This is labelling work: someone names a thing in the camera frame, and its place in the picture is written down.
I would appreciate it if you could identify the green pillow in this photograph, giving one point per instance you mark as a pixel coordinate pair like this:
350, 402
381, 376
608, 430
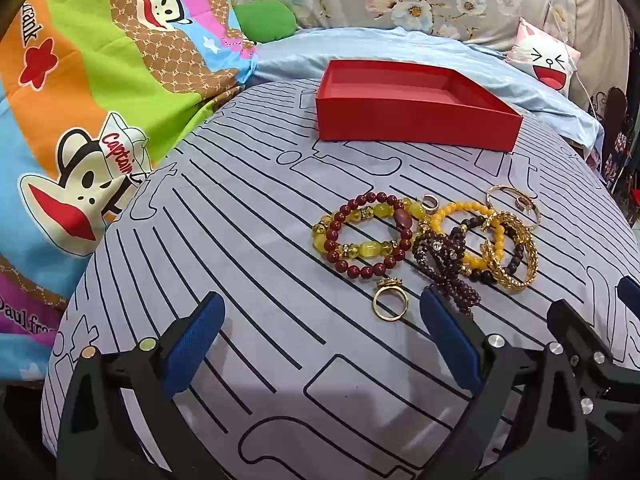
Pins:
265, 20

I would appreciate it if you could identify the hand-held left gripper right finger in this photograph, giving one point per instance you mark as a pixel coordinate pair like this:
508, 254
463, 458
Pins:
450, 340

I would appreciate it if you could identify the laughing cat face pillow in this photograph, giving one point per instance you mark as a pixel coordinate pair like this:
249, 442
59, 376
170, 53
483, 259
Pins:
545, 65

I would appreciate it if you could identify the small gold ear cuff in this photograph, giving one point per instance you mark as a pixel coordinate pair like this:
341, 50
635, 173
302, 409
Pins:
424, 203

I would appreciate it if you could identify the cartoon monkey blanket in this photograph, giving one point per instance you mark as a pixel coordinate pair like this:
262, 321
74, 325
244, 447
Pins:
100, 85

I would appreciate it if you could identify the grey striped bed sheet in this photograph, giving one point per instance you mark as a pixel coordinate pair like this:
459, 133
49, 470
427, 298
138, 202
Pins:
250, 240

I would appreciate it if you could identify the black metal scroll frame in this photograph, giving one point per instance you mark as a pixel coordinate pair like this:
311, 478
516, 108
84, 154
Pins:
615, 105

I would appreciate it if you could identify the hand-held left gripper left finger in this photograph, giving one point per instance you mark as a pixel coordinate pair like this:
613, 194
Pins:
195, 345

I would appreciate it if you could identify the red cardboard box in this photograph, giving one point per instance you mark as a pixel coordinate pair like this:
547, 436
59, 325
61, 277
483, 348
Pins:
415, 125

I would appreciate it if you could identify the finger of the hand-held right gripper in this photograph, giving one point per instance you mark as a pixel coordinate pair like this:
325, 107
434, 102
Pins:
575, 325
630, 291

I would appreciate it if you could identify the light blue blanket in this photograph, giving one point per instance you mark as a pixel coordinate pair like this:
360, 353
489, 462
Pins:
300, 55

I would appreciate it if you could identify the thin rose gold bangle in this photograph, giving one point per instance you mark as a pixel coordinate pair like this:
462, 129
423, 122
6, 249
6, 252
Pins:
500, 189

